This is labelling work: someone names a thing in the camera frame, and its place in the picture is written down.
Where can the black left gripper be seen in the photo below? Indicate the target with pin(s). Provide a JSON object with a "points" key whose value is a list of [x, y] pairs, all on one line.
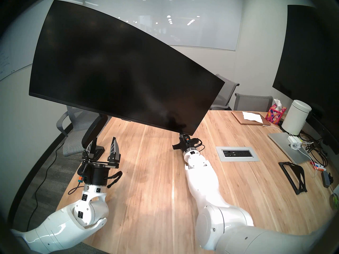
{"points": [[94, 175]]}

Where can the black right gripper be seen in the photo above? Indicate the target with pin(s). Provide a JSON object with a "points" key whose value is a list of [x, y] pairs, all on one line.
{"points": [[189, 146]]}

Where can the curved black computer monitor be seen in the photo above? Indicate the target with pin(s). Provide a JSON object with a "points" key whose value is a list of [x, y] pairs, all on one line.
{"points": [[119, 71]]}

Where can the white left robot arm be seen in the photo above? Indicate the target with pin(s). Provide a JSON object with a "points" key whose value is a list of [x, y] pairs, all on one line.
{"points": [[66, 229]]}

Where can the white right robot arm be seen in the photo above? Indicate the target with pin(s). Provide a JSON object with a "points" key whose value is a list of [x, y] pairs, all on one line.
{"points": [[206, 190]]}

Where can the silver table power outlet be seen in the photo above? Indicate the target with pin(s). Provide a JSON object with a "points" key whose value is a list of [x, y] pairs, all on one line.
{"points": [[237, 153]]}

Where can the brown wooden board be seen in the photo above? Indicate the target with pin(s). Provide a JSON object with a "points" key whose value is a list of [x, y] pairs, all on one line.
{"points": [[239, 118]]}

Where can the white paper sheet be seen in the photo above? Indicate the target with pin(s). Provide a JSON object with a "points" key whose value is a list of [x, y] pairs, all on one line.
{"points": [[253, 117]]}

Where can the colourful floral tissue box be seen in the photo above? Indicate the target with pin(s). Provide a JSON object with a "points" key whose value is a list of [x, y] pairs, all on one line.
{"points": [[275, 114]]}

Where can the silver laptop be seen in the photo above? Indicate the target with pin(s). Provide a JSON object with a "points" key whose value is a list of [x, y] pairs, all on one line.
{"points": [[280, 143]]}

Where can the white power adapter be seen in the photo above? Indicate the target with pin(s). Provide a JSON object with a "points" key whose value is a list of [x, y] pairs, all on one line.
{"points": [[292, 139]]}

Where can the white cylindrical canister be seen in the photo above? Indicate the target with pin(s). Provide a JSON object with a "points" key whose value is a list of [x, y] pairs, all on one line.
{"points": [[295, 117]]}

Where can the wide glass whiteboard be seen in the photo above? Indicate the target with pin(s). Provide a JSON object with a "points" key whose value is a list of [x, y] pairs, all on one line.
{"points": [[198, 23]]}

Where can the black laptop stand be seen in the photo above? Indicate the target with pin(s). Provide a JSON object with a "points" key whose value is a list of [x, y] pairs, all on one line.
{"points": [[302, 180]]}

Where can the whiteboard with handwriting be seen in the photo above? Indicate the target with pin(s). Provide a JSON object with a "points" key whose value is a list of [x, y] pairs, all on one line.
{"points": [[8, 60]]}

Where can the orange and blue markers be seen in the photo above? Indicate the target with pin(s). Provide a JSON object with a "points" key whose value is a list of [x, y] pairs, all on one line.
{"points": [[317, 166]]}

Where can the grey adapter box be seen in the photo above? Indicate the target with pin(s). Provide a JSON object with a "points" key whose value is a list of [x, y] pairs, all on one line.
{"points": [[326, 179]]}

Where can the green round object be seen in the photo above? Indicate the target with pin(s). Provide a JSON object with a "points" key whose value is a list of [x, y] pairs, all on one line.
{"points": [[334, 199]]}

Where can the black monitor mount base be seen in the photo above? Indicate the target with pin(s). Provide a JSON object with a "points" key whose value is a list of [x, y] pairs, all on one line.
{"points": [[98, 151]]}

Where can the large black wall screen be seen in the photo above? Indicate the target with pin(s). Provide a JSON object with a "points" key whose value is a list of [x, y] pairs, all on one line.
{"points": [[304, 57]]}

